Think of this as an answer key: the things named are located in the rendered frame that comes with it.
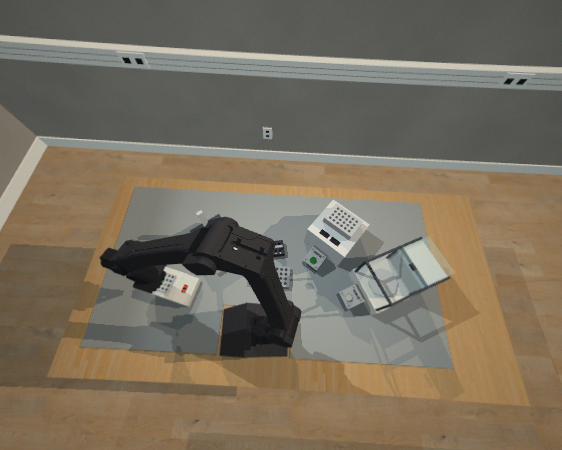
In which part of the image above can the white block with rows of holes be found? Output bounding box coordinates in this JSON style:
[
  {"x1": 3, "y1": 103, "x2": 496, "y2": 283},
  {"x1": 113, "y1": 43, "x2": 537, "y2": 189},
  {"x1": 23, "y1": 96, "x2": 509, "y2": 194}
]
[{"x1": 150, "y1": 267, "x2": 201, "y2": 306}]

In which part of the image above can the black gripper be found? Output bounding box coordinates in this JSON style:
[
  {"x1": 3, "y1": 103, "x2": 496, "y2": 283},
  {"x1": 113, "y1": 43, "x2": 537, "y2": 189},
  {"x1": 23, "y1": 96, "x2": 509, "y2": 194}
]
[{"x1": 133, "y1": 265, "x2": 167, "y2": 293}]

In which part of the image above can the grey bench mat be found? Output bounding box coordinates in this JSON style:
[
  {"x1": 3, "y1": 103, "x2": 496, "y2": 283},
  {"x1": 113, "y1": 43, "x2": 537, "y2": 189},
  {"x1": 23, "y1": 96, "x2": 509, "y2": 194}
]
[{"x1": 80, "y1": 187, "x2": 453, "y2": 369}]

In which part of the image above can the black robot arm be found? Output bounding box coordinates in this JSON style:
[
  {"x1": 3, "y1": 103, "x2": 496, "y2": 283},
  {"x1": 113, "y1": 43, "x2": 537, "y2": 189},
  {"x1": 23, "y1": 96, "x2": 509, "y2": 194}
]
[{"x1": 100, "y1": 217, "x2": 301, "y2": 348}]

